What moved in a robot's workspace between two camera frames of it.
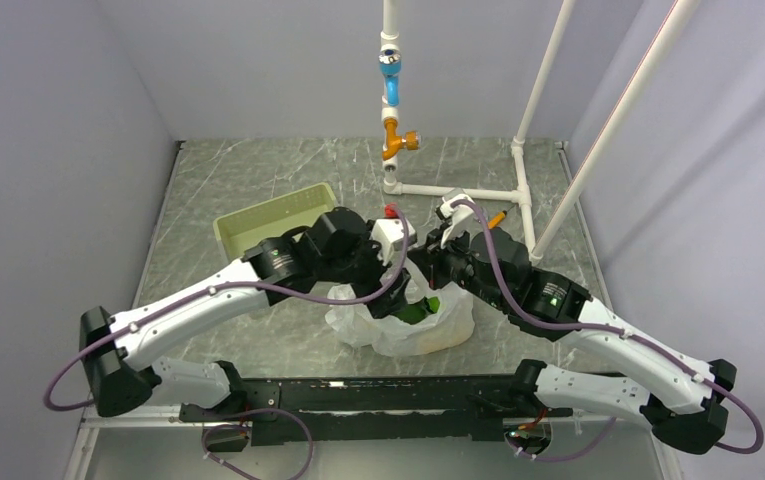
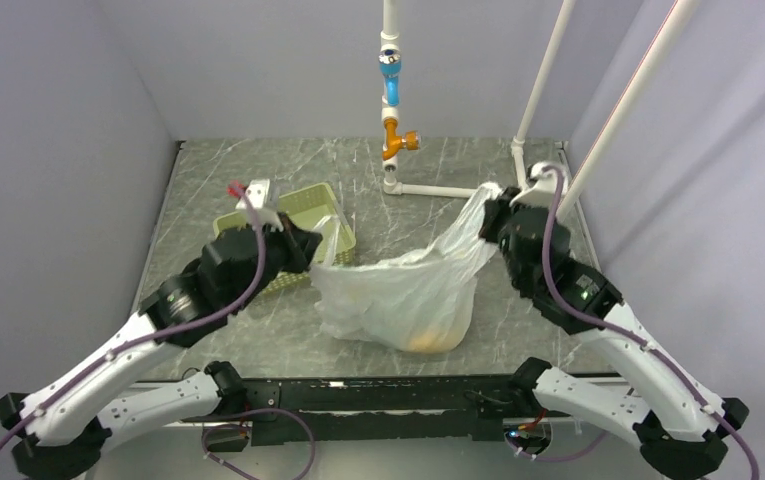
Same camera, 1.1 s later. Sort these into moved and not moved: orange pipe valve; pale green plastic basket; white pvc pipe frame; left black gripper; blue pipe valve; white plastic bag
Moved: left black gripper; white plastic bag
Not moved: blue pipe valve; orange pipe valve; pale green plastic basket; white pvc pipe frame
